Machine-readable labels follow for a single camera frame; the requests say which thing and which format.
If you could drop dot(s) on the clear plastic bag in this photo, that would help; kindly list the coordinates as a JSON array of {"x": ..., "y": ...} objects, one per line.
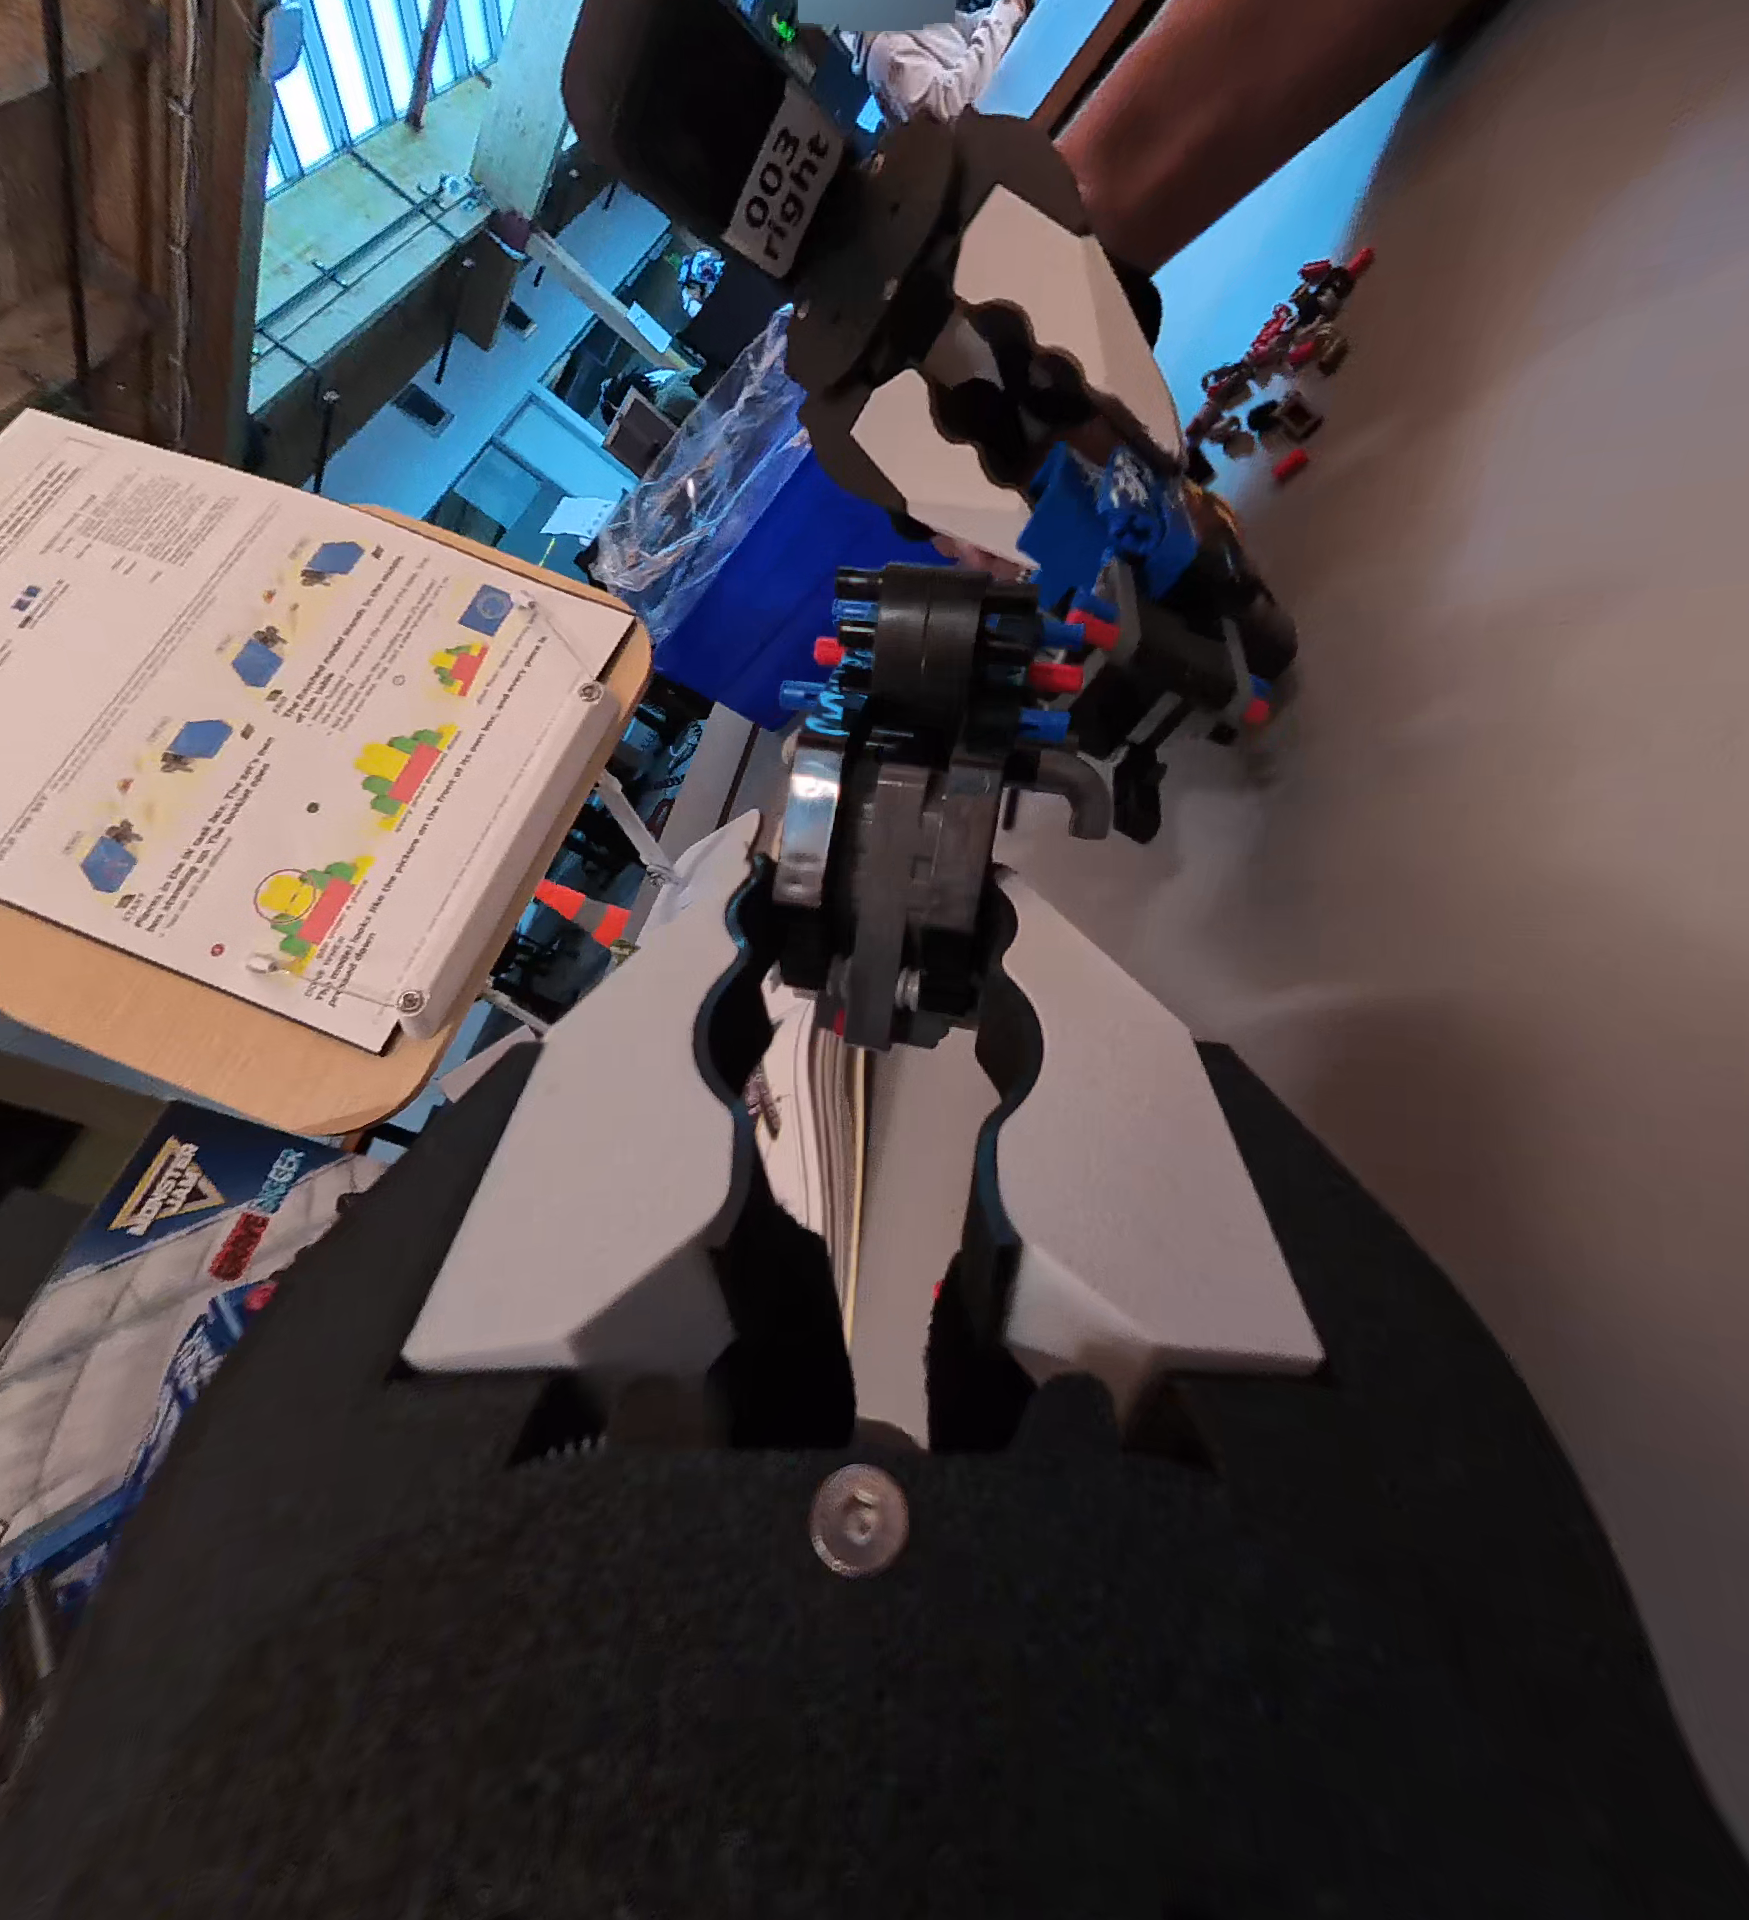
[{"x": 709, "y": 467}]

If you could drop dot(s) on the printed instruction sheet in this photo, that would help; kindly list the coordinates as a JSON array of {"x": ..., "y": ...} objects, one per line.
[{"x": 215, "y": 675}]

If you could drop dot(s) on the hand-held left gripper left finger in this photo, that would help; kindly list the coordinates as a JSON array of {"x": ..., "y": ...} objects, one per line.
[{"x": 589, "y": 1170}]

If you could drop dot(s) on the blue bin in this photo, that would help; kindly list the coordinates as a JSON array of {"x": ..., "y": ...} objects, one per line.
[{"x": 769, "y": 601}]

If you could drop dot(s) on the person's right forearm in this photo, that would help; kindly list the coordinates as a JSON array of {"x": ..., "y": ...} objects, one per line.
[{"x": 1233, "y": 104}]

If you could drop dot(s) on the pile of small lego pieces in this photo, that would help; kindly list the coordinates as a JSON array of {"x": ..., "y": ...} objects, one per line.
[{"x": 1286, "y": 359}]

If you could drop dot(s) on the lego set box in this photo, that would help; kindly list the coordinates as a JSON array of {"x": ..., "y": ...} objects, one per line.
[{"x": 94, "y": 1350}]

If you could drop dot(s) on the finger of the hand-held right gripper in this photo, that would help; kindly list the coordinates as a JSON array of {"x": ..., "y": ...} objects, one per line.
[
  {"x": 934, "y": 467},
  {"x": 1055, "y": 285}
]

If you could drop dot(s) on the lego truck model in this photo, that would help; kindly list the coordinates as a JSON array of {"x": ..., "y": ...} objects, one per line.
[{"x": 918, "y": 704}]

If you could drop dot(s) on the lego instruction booklet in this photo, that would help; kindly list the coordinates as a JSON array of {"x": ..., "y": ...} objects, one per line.
[{"x": 835, "y": 1170}]

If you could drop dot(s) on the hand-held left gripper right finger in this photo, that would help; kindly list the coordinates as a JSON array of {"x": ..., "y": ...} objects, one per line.
[{"x": 1145, "y": 1199}]

